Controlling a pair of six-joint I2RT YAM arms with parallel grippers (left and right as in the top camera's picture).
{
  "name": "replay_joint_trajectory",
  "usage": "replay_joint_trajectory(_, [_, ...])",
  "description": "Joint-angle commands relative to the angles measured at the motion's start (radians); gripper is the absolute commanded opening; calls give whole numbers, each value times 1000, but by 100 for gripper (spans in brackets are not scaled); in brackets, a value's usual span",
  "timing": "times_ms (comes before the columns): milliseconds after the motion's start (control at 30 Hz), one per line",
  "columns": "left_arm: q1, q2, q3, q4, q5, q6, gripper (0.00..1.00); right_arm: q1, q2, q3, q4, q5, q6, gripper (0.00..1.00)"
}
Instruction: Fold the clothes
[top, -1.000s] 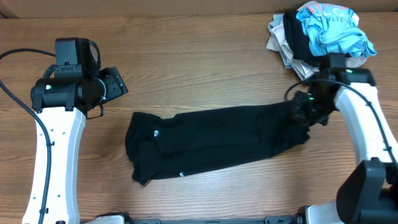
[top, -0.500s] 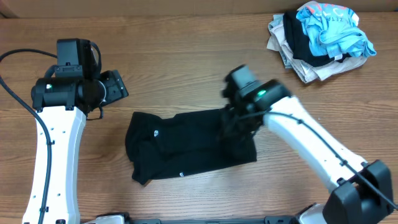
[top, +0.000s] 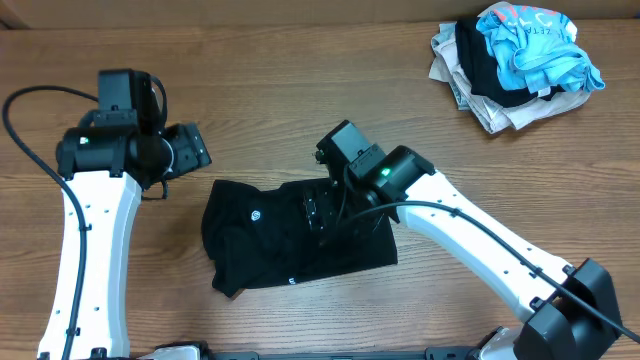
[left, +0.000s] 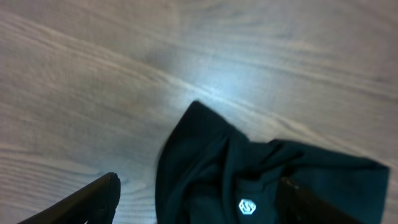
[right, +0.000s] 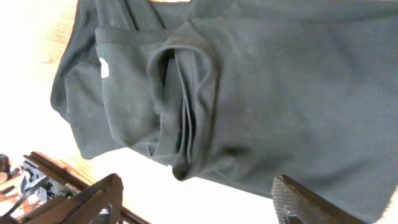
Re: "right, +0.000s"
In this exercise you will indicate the black t-shirt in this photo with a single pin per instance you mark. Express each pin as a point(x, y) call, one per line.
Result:
point(238, 92)

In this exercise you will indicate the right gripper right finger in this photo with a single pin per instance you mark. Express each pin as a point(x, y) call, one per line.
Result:
point(296, 204)

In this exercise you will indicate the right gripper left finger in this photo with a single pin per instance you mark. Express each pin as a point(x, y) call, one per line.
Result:
point(85, 206)

